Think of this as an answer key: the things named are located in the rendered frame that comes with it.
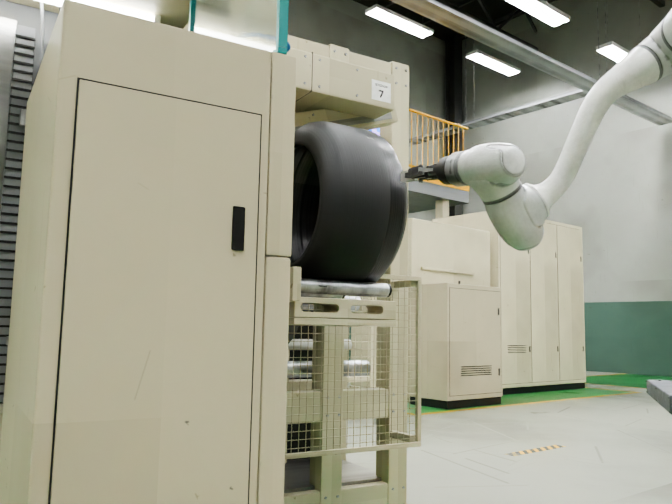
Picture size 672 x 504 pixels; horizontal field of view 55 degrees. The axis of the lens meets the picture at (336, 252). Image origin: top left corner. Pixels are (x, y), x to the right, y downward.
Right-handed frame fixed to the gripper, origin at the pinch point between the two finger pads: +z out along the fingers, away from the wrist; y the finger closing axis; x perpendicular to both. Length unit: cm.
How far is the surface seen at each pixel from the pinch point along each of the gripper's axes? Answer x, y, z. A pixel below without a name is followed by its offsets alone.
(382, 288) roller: 33.3, -6.0, 18.7
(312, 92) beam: -36, 2, 61
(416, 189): -94, -490, 662
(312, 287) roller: 33.9, 19.1, 18.2
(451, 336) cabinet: 93, -316, 351
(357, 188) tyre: 4.2, 11.0, 9.9
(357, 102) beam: -36, -18, 61
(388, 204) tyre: 7.7, -0.1, 9.7
